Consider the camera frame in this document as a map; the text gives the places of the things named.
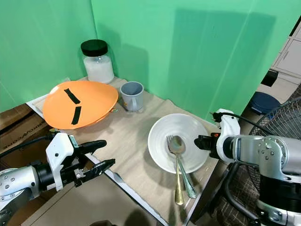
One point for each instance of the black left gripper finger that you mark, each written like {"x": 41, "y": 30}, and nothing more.
{"x": 93, "y": 146}
{"x": 99, "y": 169}

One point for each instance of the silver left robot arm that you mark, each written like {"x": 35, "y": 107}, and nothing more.
{"x": 16, "y": 186}

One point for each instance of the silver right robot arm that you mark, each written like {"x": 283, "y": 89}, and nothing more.
{"x": 273, "y": 155}

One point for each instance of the white ribbed plate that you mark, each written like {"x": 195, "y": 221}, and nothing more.
{"x": 193, "y": 129}

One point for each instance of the upright black tape strip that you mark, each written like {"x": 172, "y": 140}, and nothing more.
{"x": 75, "y": 116}

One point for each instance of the silver fork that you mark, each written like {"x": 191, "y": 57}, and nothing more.
{"x": 188, "y": 184}

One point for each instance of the orange plate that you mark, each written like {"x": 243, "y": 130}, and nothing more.
{"x": 96, "y": 101}

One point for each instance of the slanted black tape strip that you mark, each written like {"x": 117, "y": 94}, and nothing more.
{"x": 72, "y": 96}

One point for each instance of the grey mug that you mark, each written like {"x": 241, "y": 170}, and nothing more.
{"x": 130, "y": 98}

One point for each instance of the chair with plaid cushion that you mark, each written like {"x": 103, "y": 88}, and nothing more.
{"x": 240, "y": 202}

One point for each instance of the blue round bin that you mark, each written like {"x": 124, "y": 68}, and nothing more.
{"x": 265, "y": 102}

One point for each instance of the brown cardboard box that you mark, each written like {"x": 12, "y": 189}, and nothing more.
{"x": 19, "y": 134}

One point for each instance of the white flat tray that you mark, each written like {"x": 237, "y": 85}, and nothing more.
{"x": 34, "y": 103}

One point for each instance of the glass jar with black lid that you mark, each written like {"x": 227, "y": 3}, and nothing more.
{"x": 99, "y": 68}

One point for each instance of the black floor fan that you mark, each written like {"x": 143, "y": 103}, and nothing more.
{"x": 287, "y": 120}

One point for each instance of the light grey cabinet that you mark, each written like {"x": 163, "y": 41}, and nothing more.
{"x": 291, "y": 56}

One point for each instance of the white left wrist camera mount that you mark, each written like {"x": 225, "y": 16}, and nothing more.
{"x": 59, "y": 150}

